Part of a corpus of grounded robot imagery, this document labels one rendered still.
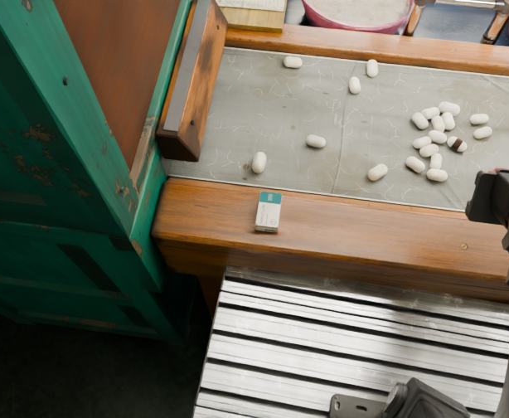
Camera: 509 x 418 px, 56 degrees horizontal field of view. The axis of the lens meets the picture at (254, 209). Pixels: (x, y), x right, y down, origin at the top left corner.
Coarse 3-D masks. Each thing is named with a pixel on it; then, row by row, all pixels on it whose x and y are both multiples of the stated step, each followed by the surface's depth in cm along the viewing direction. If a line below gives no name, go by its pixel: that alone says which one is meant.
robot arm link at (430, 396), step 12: (408, 384) 63; (420, 384) 59; (408, 396) 60; (420, 396) 56; (432, 396) 57; (444, 396) 59; (408, 408) 58; (420, 408) 55; (432, 408) 53; (444, 408) 55; (456, 408) 57
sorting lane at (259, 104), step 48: (240, 48) 94; (240, 96) 89; (288, 96) 89; (336, 96) 89; (384, 96) 89; (432, 96) 89; (480, 96) 89; (240, 144) 84; (288, 144) 84; (336, 144) 84; (384, 144) 84; (480, 144) 84; (336, 192) 80; (384, 192) 80; (432, 192) 80
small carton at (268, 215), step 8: (264, 192) 75; (272, 192) 75; (264, 200) 74; (272, 200) 74; (280, 200) 74; (264, 208) 74; (272, 208) 74; (280, 208) 74; (256, 216) 73; (264, 216) 73; (272, 216) 73; (256, 224) 72; (264, 224) 72; (272, 224) 72
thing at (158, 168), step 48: (144, 192) 69; (0, 240) 79; (48, 240) 71; (96, 240) 68; (144, 240) 73; (0, 288) 105; (48, 288) 100; (96, 288) 99; (144, 288) 87; (192, 288) 139; (144, 336) 135
